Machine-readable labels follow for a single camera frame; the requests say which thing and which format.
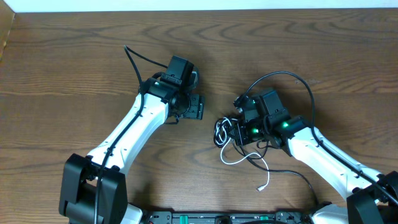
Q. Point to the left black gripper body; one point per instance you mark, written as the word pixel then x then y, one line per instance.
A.
pixel 196 106

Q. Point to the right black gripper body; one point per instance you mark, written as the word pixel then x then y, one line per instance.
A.
pixel 255 130

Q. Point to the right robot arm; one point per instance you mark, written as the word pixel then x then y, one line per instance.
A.
pixel 371 197

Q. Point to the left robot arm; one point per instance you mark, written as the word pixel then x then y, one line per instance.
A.
pixel 94 188

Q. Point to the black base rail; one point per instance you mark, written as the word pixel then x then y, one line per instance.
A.
pixel 214 218

